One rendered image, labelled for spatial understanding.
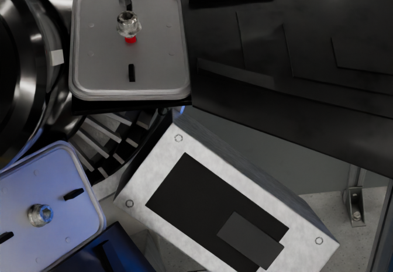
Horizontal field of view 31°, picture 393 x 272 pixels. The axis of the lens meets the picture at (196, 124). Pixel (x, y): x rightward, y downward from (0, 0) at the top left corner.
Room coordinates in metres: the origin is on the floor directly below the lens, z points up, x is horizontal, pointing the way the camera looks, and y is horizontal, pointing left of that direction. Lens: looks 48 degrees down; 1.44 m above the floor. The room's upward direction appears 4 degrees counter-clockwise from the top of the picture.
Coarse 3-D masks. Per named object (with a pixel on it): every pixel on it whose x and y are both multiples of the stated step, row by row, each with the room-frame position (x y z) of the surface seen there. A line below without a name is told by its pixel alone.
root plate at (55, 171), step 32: (32, 160) 0.27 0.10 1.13; (64, 160) 0.28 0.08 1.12; (0, 192) 0.24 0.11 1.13; (32, 192) 0.25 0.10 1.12; (64, 192) 0.26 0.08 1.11; (0, 224) 0.23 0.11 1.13; (64, 224) 0.24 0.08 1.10; (96, 224) 0.25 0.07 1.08; (0, 256) 0.21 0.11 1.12; (32, 256) 0.22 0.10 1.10; (64, 256) 0.22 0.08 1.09
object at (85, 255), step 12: (108, 228) 0.25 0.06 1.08; (120, 228) 0.25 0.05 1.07; (96, 240) 0.24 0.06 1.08; (108, 240) 0.24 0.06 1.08; (120, 240) 0.25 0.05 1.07; (132, 240) 0.25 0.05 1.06; (84, 252) 0.23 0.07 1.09; (96, 252) 0.23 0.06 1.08; (108, 252) 0.23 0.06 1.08; (120, 252) 0.24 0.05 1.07; (132, 252) 0.24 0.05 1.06; (60, 264) 0.22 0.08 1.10; (72, 264) 0.22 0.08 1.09; (84, 264) 0.22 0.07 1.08; (96, 264) 0.23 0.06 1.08; (108, 264) 0.23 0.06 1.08; (120, 264) 0.23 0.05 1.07; (132, 264) 0.23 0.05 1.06; (144, 264) 0.24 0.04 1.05
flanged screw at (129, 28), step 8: (120, 16) 0.30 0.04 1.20; (128, 16) 0.30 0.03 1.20; (136, 16) 0.30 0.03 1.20; (120, 24) 0.30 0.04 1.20; (128, 24) 0.30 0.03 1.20; (136, 24) 0.30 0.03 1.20; (120, 32) 0.30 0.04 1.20; (128, 32) 0.29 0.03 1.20; (136, 32) 0.30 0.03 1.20; (128, 40) 0.30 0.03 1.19
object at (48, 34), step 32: (0, 0) 0.26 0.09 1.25; (32, 0) 0.28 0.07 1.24; (64, 0) 0.35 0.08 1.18; (0, 32) 0.26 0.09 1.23; (32, 32) 0.25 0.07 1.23; (64, 32) 0.31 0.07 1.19; (0, 64) 0.25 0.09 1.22; (32, 64) 0.24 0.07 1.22; (64, 64) 0.28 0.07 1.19; (0, 96) 0.24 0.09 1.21; (32, 96) 0.24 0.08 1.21; (64, 96) 0.28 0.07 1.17; (0, 128) 0.23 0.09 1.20; (32, 128) 0.23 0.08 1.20; (64, 128) 0.30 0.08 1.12; (0, 160) 0.22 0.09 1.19
